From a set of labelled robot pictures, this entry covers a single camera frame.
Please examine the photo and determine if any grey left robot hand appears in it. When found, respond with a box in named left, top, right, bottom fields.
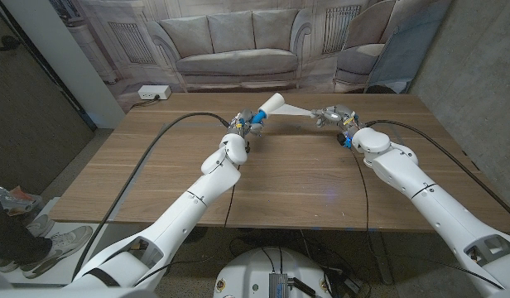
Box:
left=228, top=108, right=264, bottom=137

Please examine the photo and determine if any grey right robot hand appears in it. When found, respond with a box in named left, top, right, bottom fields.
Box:
left=310, top=103, right=362, bottom=137

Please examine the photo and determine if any blue handled white lint roller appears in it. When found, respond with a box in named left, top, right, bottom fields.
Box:
left=249, top=92, right=286, bottom=125

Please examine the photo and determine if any white lint roller sheet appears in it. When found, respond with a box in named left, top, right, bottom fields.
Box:
left=273, top=103, right=318, bottom=118

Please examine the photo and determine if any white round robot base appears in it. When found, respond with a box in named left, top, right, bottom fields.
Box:
left=213, top=247, right=334, bottom=298

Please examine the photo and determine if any grey box on robot base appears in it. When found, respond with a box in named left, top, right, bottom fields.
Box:
left=267, top=272, right=290, bottom=298

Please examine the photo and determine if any printed sofa room backdrop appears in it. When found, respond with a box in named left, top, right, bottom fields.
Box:
left=50, top=0, right=453, bottom=113

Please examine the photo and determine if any white power strip box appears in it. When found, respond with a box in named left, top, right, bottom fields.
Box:
left=137, top=84, right=172, bottom=101

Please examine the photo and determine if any grey blue leaning board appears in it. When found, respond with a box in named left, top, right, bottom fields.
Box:
left=364, top=0, right=453, bottom=94

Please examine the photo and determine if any dark grey table leg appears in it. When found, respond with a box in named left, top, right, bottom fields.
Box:
left=368, top=231, right=395, bottom=286

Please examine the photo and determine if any grey white sneaker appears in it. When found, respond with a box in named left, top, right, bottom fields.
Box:
left=18, top=225, right=94, bottom=281
left=25, top=214, right=55, bottom=239

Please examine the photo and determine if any white robot torso edge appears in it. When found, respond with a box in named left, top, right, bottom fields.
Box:
left=0, top=286, right=159, bottom=298

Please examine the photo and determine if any crumpled plastic bag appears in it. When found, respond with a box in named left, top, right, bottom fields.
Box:
left=0, top=184, right=43, bottom=217

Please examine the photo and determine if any person leg in black trousers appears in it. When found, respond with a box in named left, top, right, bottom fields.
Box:
left=0, top=194, right=53, bottom=266

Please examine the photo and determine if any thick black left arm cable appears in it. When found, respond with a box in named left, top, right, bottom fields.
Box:
left=71, top=111, right=232, bottom=281

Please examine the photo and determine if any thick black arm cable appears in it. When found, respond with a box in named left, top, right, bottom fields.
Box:
left=364, top=118, right=510, bottom=224
left=71, top=111, right=232, bottom=281

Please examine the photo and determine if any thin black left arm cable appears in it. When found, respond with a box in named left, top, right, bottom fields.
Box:
left=222, top=185, right=238, bottom=228

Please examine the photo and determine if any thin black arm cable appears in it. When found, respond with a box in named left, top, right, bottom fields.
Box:
left=222, top=185, right=238, bottom=228
left=349, top=147, right=371, bottom=246

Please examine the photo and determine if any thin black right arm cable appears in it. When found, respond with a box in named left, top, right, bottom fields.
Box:
left=349, top=147, right=371, bottom=246

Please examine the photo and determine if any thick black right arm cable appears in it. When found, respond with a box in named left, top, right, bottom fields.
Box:
left=364, top=118, right=510, bottom=224

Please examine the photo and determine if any black door handle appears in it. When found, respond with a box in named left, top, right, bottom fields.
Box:
left=0, top=35, right=22, bottom=53

